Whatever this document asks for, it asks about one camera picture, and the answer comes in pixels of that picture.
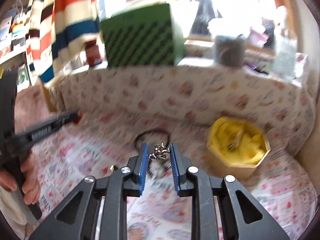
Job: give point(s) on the clear container with dark contents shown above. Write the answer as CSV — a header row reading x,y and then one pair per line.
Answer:
x,y
229,39

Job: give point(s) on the striped hanging towel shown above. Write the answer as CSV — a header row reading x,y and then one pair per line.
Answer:
x,y
58,32

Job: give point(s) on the hexagonal cardboard jewelry box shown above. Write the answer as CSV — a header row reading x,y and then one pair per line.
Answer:
x,y
240,172

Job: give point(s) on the brown medicine bottle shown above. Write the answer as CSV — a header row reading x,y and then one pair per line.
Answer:
x,y
92,53

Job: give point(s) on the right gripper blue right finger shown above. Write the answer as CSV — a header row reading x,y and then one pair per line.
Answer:
x,y
221,200

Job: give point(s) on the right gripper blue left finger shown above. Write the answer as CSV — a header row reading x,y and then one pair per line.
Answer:
x,y
97,204

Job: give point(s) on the baby bear patterned cloth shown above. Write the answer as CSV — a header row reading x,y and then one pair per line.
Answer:
x,y
197,90

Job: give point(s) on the silver charm jewelry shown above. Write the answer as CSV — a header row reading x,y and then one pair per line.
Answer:
x,y
159,162

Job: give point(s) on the yellow cloth in box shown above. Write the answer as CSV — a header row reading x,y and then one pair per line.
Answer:
x,y
236,142

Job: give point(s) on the clear spray bottle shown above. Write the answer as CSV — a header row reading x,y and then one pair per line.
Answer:
x,y
285,44

